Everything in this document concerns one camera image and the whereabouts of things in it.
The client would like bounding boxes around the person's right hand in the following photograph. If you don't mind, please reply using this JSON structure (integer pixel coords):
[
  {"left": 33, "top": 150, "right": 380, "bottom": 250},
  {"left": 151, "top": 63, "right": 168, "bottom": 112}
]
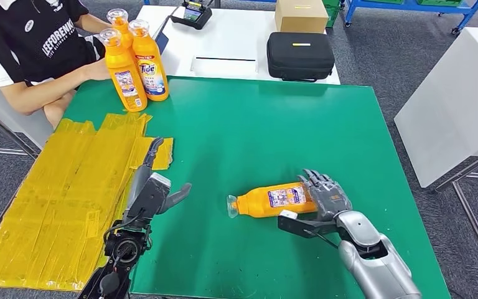
[{"left": 84, "top": 58, "right": 112, "bottom": 81}]

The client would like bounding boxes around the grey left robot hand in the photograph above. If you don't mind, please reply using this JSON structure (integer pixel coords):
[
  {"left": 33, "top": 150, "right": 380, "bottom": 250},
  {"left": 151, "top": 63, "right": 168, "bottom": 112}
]
[{"left": 124, "top": 136, "right": 192, "bottom": 222}]

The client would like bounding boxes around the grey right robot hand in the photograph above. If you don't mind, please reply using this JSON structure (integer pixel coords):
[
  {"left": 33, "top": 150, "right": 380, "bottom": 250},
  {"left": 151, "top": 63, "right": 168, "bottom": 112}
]
[{"left": 297, "top": 169, "right": 353, "bottom": 222}]

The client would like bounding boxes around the orange detergent bottle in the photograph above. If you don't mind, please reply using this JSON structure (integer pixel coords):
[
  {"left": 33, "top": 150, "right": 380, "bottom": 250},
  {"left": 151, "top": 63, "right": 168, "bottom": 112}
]
[
  {"left": 98, "top": 28, "right": 148, "bottom": 113},
  {"left": 227, "top": 182, "right": 319, "bottom": 219},
  {"left": 106, "top": 8, "right": 134, "bottom": 50},
  {"left": 128, "top": 19, "right": 170, "bottom": 102}
]

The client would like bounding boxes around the tablet with blue cover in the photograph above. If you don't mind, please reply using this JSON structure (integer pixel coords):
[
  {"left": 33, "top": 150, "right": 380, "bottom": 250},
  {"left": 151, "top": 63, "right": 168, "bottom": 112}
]
[{"left": 153, "top": 15, "right": 170, "bottom": 55}]

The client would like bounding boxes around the person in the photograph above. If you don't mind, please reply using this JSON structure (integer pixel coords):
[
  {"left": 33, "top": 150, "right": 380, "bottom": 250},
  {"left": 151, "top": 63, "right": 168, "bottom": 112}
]
[{"left": 0, "top": 0, "right": 114, "bottom": 129}]

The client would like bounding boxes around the green table mat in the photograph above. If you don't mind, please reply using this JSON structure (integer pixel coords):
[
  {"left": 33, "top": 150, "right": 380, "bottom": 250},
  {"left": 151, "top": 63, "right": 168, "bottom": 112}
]
[{"left": 59, "top": 74, "right": 451, "bottom": 299}]

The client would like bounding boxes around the yellow plastic sheet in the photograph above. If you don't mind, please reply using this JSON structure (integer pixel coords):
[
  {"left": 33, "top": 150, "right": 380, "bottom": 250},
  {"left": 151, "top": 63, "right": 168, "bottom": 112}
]
[{"left": 0, "top": 112, "right": 174, "bottom": 292}]

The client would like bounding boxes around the black remote controller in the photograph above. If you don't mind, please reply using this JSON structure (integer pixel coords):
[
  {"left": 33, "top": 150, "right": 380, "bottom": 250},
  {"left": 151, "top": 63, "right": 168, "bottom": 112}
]
[{"left": 170, "top": 0, "right": 213, "bottom": 31}]

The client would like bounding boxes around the thin black strip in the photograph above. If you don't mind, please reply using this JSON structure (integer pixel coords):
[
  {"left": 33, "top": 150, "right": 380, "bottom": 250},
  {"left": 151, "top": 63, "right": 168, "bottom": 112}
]
[{"left": 195, "top": 57, "right": 256, "bottom": 62}]

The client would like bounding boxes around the black carrying case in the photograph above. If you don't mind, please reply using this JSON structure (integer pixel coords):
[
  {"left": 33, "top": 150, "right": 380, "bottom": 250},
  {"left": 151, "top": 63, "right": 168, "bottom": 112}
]
[{"left": 266, "top": 31, "right": 336, "bottom": 82}]

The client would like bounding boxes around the white side table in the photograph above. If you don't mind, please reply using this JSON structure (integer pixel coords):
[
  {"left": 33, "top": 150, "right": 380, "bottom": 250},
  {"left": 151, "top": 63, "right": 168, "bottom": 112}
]
[{"left": 393, "top": 27, "right": 478, "bottom": 285}]

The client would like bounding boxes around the green plastic crate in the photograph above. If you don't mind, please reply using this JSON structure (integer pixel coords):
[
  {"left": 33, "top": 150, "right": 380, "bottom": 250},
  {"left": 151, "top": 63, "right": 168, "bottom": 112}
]
[
  {"left": 322, "top": 0, "right": 341, "bottom": 29},
  {"left": 414, "top": 0, "right": 462, "bottom": 7}
]

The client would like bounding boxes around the cardboard box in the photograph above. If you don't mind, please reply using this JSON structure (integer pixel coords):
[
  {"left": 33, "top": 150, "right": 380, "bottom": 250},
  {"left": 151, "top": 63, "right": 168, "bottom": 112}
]
[{"left": 274, "top": 0, "right": 330, "bottom": 34}]

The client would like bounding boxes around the blue wheeled cart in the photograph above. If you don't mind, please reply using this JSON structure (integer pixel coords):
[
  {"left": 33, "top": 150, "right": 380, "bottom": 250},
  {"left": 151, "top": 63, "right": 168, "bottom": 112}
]
[{"left": 341, "top": 0, "right": 478, "bottom": 35}]

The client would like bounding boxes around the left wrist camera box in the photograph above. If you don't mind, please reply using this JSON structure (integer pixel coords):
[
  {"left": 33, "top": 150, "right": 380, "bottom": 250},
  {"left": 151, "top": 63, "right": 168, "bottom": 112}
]
[{"left": 129, "top": 173, "right": 172, "bottom": 225}]

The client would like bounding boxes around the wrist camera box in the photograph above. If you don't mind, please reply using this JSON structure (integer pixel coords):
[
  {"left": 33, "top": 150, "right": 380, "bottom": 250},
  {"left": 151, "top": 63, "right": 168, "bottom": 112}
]
[
  {"left": 277, "top": 210, "right": 339, "bottom": 240},
  {"left": 129, "top": 173, "right": 172, "bottom": 225}
]

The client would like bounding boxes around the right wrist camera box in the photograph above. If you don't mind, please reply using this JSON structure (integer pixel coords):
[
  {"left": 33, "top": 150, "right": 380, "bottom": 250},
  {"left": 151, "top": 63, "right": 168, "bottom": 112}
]
[{"left": 277, "top": 210, "right": 339, "bottom": 240}]

